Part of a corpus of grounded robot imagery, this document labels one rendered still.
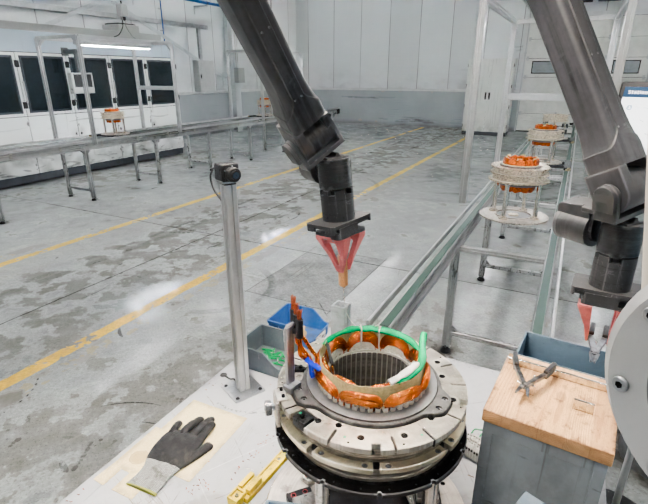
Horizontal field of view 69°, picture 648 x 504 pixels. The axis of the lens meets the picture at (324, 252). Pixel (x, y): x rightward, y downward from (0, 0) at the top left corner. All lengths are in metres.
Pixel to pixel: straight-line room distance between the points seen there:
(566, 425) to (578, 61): 0.55
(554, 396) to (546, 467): 0.12
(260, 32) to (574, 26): 0.43
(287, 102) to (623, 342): 0.52
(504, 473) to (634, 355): 0.63
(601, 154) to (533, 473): 0.51
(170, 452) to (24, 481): 1.38
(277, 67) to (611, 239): 0.54
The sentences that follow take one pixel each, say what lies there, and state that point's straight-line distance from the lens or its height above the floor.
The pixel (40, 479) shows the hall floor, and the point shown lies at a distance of 2.48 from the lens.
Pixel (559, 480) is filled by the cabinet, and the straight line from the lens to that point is 0.91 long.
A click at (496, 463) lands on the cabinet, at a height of 0.96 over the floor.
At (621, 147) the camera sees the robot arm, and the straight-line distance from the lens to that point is 0.77.
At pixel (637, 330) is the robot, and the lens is 0.32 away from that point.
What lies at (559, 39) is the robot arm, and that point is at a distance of 0.80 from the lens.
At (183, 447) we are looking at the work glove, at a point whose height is 0.80.
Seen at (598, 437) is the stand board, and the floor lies 1.07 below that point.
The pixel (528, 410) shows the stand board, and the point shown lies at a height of 1.06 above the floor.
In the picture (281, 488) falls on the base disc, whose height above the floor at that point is 0.80.
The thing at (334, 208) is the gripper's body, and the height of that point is 1.38.
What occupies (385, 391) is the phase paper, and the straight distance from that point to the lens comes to 0.74.
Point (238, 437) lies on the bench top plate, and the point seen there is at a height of 0.78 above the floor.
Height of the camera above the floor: 1.58
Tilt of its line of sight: 21 degrees down
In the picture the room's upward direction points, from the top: straight up
